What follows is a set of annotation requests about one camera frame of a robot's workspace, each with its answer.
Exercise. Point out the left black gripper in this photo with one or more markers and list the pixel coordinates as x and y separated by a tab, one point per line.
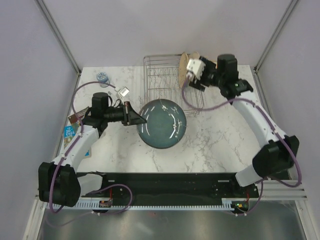
130	116

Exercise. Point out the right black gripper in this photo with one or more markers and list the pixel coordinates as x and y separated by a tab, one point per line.
196	83

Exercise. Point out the blue and cream plate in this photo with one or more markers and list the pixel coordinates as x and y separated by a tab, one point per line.
195	55

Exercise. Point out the cream plate with yellow bird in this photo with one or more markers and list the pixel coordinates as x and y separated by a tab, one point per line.
182	69

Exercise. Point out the dark teal plate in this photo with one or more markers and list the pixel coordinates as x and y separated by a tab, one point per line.
165	126

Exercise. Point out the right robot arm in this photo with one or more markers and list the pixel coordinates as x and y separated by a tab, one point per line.
278	151

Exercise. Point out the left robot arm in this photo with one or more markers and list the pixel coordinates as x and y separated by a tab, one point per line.
58	182

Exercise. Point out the small blue-lidded jar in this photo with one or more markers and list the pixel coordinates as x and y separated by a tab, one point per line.
103	79

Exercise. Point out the brown and yellow book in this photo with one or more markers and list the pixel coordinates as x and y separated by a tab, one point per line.
74	119

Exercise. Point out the blue paperback book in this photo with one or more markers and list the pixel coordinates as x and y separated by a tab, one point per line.
68	134

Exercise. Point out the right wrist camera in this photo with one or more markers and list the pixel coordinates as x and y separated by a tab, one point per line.
195	68

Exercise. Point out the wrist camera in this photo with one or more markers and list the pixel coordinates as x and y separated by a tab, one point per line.
195	68
122	92

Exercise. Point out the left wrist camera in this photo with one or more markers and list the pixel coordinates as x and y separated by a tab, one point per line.
122	92

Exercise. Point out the metal wire dish rack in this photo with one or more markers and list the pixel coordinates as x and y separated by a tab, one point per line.
161	80

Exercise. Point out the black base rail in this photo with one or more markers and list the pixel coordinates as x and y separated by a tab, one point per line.
172	189

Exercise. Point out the white cable duct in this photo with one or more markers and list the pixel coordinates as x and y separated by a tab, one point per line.
93	204

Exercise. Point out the aluminium frame profile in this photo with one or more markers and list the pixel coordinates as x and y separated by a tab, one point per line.
58	35

